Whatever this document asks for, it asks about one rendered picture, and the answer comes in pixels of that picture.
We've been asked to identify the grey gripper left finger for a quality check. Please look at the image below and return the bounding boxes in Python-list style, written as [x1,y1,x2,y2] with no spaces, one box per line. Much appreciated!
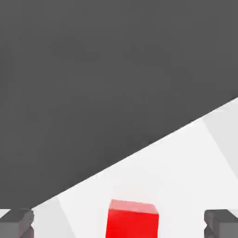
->
[0,208,35,238]

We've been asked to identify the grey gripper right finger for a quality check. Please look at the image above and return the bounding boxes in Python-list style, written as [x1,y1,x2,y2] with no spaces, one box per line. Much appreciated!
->
[204,209,238,238]

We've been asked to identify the small red cube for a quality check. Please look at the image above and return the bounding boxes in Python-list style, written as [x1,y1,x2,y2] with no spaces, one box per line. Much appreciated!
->
[105,198,160,238]

